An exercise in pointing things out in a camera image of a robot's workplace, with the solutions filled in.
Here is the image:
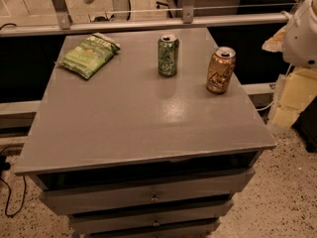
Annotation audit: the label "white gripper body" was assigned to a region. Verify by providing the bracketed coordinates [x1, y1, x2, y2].
[282, 0, 317, 68]

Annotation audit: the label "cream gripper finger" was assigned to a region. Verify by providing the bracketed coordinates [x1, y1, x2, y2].
[262, 27, 285, 53]
[269, 67, 317, 128]

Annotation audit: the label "green soda can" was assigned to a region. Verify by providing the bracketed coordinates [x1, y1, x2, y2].
[158, 34, 179, 77]

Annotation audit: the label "orange soda can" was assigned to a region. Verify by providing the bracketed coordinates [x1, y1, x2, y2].
[206, 47, 236, 94]

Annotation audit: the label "grey drawer cabinet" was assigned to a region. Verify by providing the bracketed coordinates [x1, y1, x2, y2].
[15, 29, 275, 238]

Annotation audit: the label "green chip bag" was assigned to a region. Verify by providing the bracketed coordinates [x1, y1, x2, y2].
[59, 33, 121, 79]

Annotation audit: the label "white cable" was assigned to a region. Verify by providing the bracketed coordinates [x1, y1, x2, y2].
[256, 100, 275, 113]

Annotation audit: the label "metal railing frame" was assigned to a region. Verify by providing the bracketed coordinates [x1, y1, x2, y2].
[0, 0, 302, 37]

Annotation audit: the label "black floor cable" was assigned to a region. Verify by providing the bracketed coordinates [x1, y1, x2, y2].
[0, 146, 28, 218]

